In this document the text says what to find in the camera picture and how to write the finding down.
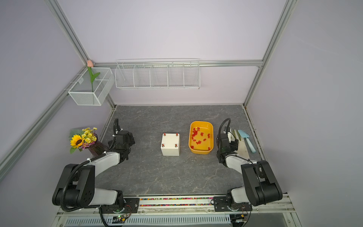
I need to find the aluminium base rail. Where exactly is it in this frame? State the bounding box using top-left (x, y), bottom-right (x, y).
top-left (73, 194), bottom-right (295, 215)

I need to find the long white wire basket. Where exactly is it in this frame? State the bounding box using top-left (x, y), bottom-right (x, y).
top-left (115, 58), bottom-right (201, 89)

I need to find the sunflower bouquet in vase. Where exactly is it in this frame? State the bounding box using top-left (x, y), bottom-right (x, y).
top-left (69, 127), bottom-right (109, 157)

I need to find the small white mesh basket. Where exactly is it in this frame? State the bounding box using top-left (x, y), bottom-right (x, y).
top-left (68, 68), bottom-right (115, 106)

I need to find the beige cloth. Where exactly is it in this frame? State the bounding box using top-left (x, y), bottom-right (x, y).
top-left (228, 129), bottom-right (250, 159)

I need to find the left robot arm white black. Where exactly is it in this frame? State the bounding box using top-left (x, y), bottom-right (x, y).
top-left (52, 119), bottom-right (135, 212)

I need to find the light blue spatula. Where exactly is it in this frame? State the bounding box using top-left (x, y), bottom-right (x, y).
top-left (238, 130), bottom-right (256, 153)

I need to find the yellow plastic tray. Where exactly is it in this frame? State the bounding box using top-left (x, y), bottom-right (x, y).
top-left (188, 121), bottom-right (214, 155)

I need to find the red sleeves pile in tray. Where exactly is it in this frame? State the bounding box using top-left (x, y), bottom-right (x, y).
top-left (189, 127), bottom-right (213, 152)

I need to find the artificial pink tulip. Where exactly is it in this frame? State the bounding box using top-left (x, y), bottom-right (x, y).
top-left (87, 60), bottom-right (100, 92)

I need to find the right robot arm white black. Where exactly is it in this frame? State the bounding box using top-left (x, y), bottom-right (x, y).
top-left (216, 118), bottom-right (283, 211)

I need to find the white box with screws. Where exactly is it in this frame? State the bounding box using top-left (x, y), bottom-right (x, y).
top-left (160, 133), bottom-right (180, 157)

